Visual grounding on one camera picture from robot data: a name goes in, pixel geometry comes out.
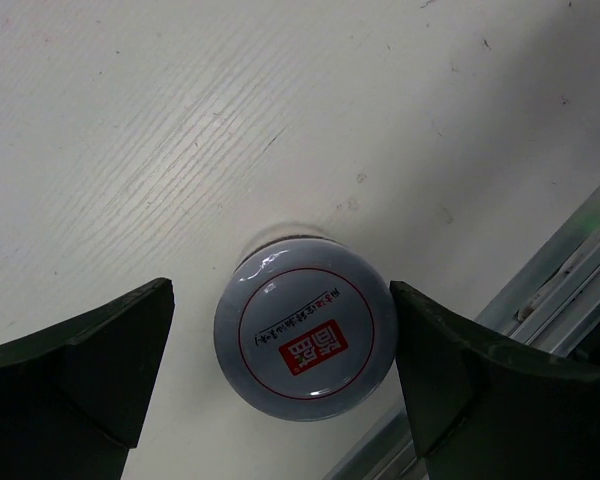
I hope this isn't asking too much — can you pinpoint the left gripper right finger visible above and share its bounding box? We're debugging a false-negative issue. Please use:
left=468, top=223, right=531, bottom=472
left=390, top=281, right=600, bottom=479

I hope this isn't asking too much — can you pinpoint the silver-lid spice jar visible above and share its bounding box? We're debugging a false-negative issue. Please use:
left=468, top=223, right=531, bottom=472
left=213, top=223, right=398, bottom=422

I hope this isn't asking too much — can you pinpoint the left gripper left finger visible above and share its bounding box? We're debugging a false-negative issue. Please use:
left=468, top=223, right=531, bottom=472
left=0, top=278, right=174, bottom=479

